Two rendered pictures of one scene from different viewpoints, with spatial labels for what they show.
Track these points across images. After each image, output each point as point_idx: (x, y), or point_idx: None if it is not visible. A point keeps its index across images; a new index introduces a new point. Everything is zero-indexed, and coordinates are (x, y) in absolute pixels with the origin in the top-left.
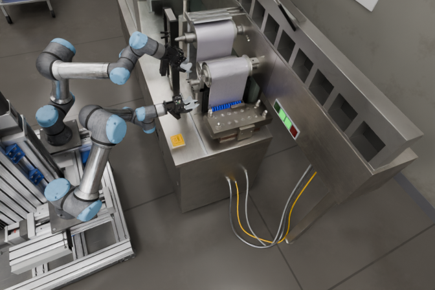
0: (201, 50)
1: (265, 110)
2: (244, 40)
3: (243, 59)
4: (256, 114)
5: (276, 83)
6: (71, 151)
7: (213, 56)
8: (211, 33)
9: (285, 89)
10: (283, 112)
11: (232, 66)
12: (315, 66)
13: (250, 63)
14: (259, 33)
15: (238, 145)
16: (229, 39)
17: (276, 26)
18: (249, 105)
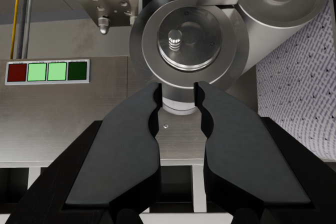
0: (319, 71)
1: (105, 32)
2: (251, 103)
3: (182, 109)
4: (104, 10)
5: (103, 110)
6: None
7: (283, 50)
8: (308, 144)
9: (75, 119)
10: (56, 77)
11: (168, 102)
12: None
13: (165, 109)
14: (203, 157)
15: None
16: (263, 115)
17: (189, 170)
18: (133, 7)
